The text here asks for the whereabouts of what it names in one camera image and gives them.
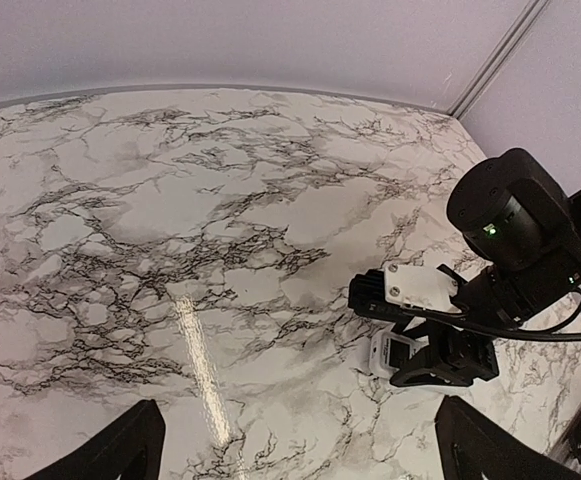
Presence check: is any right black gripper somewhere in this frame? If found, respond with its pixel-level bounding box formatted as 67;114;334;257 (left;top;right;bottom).
389;317;499;388

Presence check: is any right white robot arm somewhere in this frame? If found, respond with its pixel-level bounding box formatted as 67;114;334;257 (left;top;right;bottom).
383;148;581;387

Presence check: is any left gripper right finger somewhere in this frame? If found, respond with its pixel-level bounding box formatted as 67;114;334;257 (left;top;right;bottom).
435;397;581;480

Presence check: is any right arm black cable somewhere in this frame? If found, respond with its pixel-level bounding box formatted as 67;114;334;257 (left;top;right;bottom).
384;287;581;344

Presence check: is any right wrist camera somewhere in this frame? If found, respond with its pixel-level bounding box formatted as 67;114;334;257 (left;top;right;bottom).
348;263;466;323

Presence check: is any white remote control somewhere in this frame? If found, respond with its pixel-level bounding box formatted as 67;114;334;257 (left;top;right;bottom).
368;330;427;380

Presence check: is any right aluminium corner post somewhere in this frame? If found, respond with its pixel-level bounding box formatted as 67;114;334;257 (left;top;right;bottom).
446;0;551;120

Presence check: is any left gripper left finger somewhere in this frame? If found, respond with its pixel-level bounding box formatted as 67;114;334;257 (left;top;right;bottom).
28;400;166;480

